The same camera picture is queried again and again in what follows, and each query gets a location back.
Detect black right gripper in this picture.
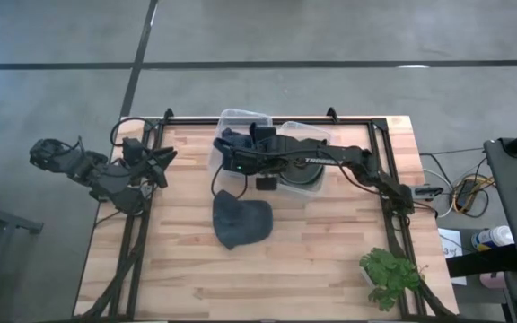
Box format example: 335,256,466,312
215,123,289,192

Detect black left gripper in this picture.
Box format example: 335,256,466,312
121,136,179,189

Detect dark blue cap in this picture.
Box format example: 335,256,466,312
221,127,254,150

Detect washed dark grey cap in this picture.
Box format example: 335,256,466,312
212,188,274,251

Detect dark green cap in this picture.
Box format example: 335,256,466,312
279,159,326,186

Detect clear plastic bin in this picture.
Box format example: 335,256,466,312
272,120,333,198
207,108,274,180

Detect black power strip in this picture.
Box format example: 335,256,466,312
408,184,444,201

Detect green potted plant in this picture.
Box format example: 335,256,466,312
359,247,424,312

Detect white paper sheet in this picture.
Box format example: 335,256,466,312
437,227,469,287

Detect white spray can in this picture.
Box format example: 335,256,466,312
470,225,514,252

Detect pink object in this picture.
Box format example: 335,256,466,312
479,271,507,289

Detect black metal table frame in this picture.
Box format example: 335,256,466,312
78,107,457,322

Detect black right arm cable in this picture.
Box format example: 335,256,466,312
210,163,250,202

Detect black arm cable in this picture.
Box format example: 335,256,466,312
210,163,250,202
109,116,156,148

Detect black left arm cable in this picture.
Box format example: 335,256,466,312
109,116,156,148

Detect white cable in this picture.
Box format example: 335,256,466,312
422,168,456,220

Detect thin black floor cable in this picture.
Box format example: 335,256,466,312
419,146,486,159

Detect yellow cable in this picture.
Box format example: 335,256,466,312
452,176,496,215

